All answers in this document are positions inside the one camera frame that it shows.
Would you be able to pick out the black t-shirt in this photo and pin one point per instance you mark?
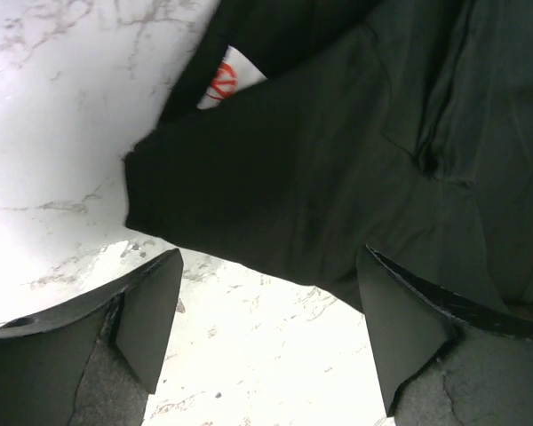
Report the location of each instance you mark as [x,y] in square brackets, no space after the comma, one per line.
[302,133]

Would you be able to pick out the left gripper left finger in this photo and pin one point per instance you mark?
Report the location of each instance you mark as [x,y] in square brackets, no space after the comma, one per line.
[95,359]

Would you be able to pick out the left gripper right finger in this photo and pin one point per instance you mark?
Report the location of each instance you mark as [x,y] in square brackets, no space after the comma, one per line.
[443,359]

